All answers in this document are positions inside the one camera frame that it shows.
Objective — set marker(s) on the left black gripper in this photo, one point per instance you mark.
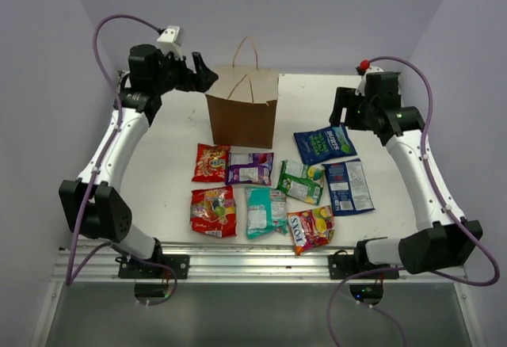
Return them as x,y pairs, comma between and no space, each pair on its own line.
201,81

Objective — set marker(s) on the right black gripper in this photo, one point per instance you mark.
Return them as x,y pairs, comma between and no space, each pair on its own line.
342,101

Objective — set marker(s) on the blue Burts chips bag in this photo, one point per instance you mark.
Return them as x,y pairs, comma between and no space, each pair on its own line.
321,145

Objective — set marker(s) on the brown paper bag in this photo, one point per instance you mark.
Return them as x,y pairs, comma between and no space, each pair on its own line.
242,105

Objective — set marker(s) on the blue snack bag back side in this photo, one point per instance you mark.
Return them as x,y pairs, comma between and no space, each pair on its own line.
348,188

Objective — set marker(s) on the green snack bag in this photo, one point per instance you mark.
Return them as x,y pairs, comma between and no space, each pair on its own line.
301,182

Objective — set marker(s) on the red snack bag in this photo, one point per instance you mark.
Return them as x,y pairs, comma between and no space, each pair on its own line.
211,163

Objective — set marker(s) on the purple Fox's berries bag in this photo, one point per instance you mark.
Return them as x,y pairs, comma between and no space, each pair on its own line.
249,168

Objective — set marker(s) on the orange Fox's candy bag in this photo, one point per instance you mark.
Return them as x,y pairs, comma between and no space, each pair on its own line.
311,228

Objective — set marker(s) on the teal snack bag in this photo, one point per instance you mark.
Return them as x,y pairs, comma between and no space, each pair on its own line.
266,211

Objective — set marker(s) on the red candy bag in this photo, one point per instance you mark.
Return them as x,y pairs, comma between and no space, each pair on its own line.
213,212

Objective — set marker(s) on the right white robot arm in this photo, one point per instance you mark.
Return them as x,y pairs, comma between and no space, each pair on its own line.
443,236

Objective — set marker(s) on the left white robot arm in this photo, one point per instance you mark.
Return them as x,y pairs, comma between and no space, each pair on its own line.
92,202

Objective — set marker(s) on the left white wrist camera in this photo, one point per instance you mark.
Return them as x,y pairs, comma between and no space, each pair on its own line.
170,41

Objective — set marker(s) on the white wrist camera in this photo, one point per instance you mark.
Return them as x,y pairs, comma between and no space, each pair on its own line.
170,41
364,69

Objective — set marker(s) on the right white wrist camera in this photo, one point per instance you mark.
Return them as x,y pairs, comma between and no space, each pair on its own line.
364,69

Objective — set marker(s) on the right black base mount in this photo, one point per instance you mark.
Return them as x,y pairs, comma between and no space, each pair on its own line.
342,264

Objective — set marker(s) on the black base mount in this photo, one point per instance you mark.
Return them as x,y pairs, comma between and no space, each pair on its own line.
169,267
342,264

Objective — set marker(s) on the aluminium rail frame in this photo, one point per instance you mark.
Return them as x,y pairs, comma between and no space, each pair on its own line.
252,296

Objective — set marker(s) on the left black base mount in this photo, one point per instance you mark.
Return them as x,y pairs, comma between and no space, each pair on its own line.
169,267

